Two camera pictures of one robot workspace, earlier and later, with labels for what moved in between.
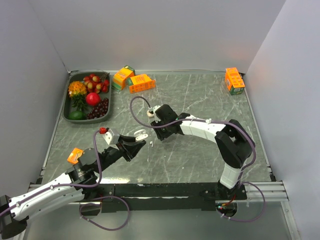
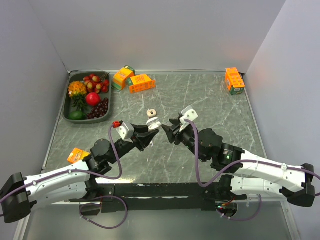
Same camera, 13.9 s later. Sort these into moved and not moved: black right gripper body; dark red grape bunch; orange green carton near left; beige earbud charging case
Moved: black right gripper body
Not moved: orange green carton near left; dark red grape bunch; beige earbud charging case
